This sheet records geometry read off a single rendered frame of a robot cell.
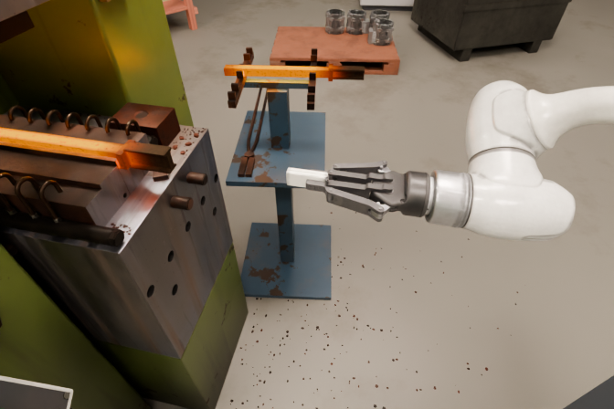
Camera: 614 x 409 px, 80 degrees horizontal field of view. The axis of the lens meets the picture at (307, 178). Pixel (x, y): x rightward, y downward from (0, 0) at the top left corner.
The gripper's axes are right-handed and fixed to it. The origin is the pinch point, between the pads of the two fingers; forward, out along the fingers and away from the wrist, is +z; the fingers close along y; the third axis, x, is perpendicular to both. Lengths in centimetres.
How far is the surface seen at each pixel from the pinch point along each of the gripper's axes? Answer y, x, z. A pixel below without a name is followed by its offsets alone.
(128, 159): -1.2, -0.2, 33.6
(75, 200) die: -11.4, -1.6, 37.8
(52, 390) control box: -37.8, -1.4, 20.8
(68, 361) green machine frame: -25, -42, 49
